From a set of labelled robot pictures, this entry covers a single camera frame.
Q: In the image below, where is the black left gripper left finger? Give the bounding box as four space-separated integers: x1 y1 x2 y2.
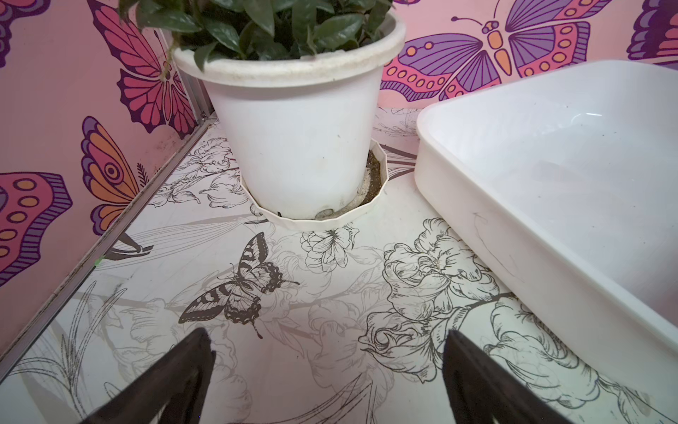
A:
83 328 215 423

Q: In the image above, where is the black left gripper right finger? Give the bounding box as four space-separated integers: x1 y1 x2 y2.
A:
442 330 568 424

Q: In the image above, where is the white plastic storage box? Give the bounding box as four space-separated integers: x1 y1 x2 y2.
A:
415 61 677 397

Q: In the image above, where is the white pot saucer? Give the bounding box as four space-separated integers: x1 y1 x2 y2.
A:
240 139 389 231

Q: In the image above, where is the white plastic flower pot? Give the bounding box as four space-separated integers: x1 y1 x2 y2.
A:
173 13 406 219

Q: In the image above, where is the green leafy plant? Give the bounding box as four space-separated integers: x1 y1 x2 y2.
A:
118 0 393 70

